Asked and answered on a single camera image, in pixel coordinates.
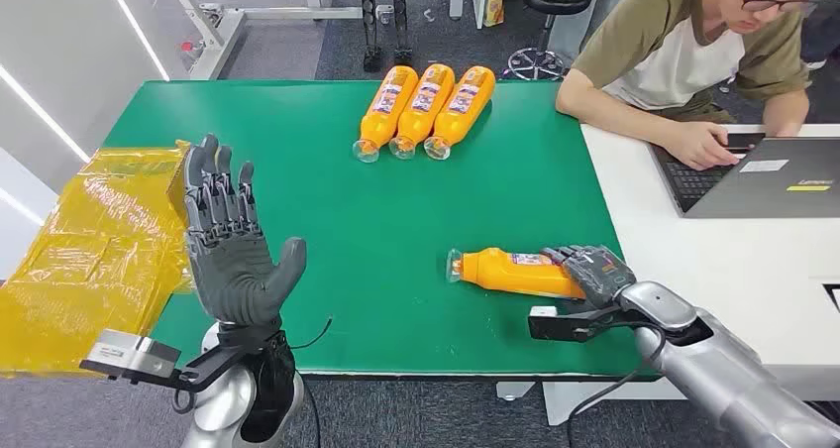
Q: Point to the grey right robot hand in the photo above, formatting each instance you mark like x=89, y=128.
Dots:
x=597, y=274

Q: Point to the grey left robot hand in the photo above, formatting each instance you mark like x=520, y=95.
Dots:
x=230, y=268

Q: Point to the orange bottle with label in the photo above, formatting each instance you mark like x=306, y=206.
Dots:
x=386, y=110
x=515, y=272
x=461, y=109
x=422, y=109

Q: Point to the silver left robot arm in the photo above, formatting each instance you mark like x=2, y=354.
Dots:
x=246, y=392

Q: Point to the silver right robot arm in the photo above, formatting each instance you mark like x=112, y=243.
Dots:
x=715, y=359

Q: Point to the yellow plastic-wrapped box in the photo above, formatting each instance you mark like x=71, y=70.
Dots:
x=92, y=254

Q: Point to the green table mat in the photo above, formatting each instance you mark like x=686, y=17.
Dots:
x=380, y=235

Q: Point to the person's hand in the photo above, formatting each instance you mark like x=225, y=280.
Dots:
x=699, y=146

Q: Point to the grey laptop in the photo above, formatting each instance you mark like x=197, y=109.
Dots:
x=755, y=179

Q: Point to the person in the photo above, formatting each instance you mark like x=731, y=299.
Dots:
x=689, y=51

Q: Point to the black round stool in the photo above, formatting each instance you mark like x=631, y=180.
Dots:
x=548, y=21

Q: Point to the black robot legs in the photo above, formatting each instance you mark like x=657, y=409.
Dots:
x=384, y=15

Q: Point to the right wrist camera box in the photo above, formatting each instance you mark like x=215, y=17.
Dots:
x=564, y=323

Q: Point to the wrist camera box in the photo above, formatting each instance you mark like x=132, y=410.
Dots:
x=131, y=356
x=564, y=323

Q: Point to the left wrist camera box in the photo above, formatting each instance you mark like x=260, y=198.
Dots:
x=131, y=356

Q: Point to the white metal frame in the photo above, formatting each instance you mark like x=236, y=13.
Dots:
x=262, y=21

